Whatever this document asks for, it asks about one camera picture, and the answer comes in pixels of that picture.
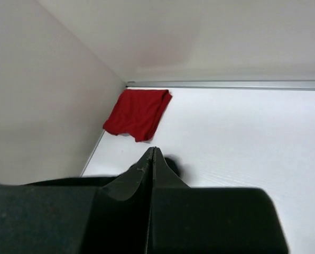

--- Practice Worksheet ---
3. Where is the black t-shirt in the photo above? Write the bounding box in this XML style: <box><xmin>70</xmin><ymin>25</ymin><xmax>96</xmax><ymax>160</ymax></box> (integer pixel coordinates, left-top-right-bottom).
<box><xmin>22</xmin><ymin>156</ymin><xmax>183</xmax><ymax>188</ymax></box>

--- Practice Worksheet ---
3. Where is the folded red t-shirt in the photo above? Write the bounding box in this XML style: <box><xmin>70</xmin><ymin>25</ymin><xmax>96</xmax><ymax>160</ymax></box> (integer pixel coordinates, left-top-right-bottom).
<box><xmin>103</xmin><ymin>89</ymin><xmax>172</xmax><ymax>142</ymax></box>

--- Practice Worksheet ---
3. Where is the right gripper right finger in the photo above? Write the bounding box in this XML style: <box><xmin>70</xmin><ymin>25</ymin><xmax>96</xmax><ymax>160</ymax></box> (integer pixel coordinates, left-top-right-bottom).
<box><xmin>148</xmin><ymin>148</ymin><xmax>289</xmax><ymax>253</ymax></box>

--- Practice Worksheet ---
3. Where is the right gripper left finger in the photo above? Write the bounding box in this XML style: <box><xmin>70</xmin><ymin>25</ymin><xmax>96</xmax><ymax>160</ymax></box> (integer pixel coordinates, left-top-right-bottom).
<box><xmin>0</xmin><ymin>148</ymin><xmax>154</xmax><ymax>253</ymax></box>

